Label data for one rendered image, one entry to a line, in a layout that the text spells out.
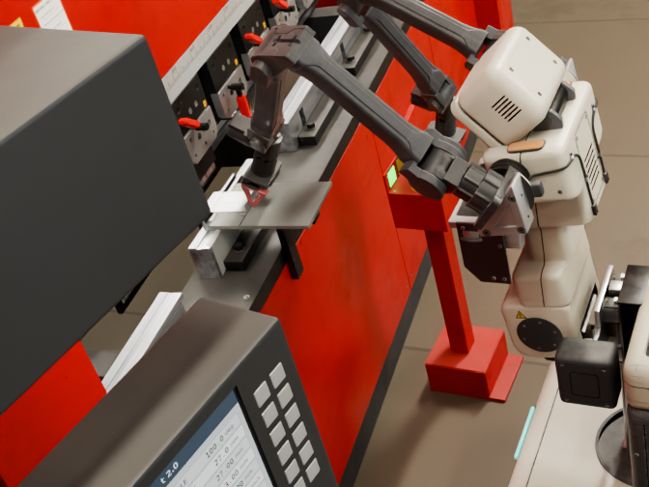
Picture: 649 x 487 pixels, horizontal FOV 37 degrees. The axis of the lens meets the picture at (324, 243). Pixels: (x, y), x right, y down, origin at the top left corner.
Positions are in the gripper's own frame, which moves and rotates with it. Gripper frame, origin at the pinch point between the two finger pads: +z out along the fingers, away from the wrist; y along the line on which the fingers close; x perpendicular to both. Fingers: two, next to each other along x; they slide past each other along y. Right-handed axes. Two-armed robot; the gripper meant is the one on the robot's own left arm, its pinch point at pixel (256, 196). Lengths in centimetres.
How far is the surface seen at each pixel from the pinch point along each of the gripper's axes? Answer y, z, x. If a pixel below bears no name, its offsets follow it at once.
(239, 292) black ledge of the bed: 20.0, 12.4, 5.7
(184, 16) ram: -7.3, -36.7, -27.2
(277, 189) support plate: -4.7, -0.4, 3.8
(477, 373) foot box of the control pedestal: -31, 64, 73
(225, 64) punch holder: -17.3, -21.0, -18.9
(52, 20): 36, -56, -36
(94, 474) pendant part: 127, -78, 20
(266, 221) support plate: 8.4, -1.5, 5.6
